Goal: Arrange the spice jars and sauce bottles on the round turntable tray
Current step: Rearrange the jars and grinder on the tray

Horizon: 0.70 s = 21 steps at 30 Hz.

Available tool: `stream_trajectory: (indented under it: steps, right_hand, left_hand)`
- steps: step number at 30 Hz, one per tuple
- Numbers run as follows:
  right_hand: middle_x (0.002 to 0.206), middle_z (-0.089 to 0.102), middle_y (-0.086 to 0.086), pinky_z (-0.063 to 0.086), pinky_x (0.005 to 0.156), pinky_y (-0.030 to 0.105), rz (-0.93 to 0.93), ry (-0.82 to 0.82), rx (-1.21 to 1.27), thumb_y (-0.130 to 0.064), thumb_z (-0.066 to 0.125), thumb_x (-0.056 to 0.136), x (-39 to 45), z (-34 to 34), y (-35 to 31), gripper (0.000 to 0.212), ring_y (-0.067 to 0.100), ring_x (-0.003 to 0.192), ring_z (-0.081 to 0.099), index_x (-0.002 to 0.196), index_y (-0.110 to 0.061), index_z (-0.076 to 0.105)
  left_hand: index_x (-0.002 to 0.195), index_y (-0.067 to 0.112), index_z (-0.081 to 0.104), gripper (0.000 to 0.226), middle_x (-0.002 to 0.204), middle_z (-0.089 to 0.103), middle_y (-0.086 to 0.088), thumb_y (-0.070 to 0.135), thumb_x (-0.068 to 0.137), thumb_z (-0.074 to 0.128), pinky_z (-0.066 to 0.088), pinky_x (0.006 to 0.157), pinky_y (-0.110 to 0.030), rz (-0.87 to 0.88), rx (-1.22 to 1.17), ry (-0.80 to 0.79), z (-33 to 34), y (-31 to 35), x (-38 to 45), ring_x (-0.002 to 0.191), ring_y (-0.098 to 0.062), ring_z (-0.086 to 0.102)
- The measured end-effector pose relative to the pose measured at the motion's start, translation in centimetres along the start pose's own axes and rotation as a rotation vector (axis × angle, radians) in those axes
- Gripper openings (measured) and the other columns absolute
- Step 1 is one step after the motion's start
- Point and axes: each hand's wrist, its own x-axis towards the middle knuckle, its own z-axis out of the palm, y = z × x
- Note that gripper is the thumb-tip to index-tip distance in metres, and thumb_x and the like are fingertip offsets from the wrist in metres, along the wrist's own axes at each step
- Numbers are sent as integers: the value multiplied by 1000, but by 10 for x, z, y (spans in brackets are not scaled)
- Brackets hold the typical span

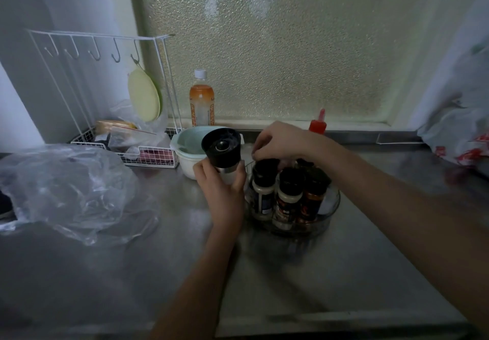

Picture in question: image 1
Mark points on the person's right hand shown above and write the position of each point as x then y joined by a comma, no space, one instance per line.
290,141

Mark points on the person's left hand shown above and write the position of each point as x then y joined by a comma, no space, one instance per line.
223,202

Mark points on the person's left thumb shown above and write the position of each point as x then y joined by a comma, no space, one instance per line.
240,175

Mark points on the person's right fingers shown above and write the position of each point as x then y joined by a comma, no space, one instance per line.
265,146

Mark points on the black-topped white grinder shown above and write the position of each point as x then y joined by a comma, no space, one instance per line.
221,146

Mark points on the person's left forearm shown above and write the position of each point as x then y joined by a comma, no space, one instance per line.
198,290

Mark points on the person's right forearm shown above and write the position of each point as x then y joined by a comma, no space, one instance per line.
405,213

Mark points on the black-lidded white spice jar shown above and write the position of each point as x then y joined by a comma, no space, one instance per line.
263,190

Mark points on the black-lidded brown spice jar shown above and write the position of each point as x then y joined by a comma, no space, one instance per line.
288,202

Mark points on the red-capped squeeze bottle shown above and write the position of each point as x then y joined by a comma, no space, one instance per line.
318,125

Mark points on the pale green plastic bowl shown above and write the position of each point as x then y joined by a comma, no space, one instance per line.
185,148

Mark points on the black-lidded red spice jar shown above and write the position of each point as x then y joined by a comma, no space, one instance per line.
313,198

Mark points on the orange drink bottle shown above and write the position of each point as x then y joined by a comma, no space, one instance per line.
201,101

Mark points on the pink sponge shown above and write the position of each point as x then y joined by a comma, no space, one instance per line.
156,155

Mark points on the clear round tray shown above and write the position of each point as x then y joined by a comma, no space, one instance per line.
328,206

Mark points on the small clear plastic bag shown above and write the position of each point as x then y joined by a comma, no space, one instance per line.
149,131

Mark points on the frosted glass window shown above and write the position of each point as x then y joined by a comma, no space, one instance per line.
286,45

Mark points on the yellow food package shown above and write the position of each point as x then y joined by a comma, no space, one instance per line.
114,125

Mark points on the large clear plastic bag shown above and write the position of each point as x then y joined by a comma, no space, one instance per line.
65,187

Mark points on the white red-printed plastic bag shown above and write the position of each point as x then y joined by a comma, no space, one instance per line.
458,133

